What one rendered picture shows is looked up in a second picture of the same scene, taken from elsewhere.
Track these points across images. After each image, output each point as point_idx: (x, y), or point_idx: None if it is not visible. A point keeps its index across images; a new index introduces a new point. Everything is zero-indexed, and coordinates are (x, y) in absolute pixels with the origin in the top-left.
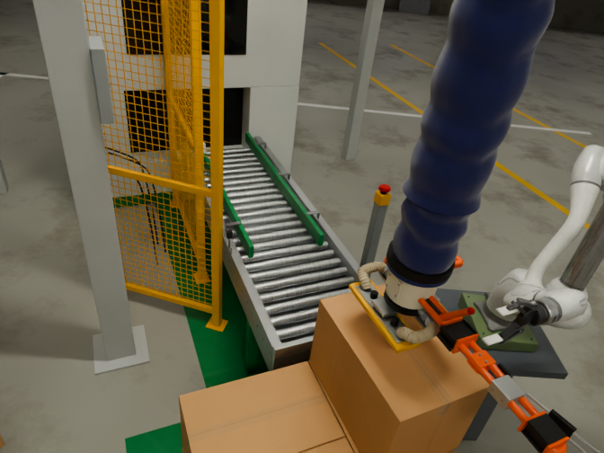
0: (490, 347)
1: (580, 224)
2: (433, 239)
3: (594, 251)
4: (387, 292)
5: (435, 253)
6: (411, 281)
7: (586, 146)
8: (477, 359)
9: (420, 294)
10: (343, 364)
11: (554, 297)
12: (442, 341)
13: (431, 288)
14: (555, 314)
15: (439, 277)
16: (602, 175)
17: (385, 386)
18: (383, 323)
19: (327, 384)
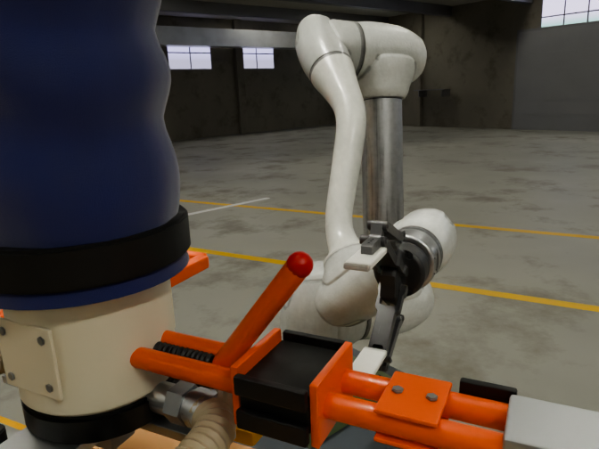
0: (332, 429)
1: (360, 113)
2: (70, 85)
3: (389, 175)
4: (26, 399)
5: (103, 149)
6: (71, 296)
7: (299, 24)
8: (405, 405)
9: (127, 337)
10: None
11: (409, 224)
12: (266, 431)
13: (156, 306)
14: (434, 247)
15: (155, 239)
16: (345, 41)
17: None
18: None
19: None
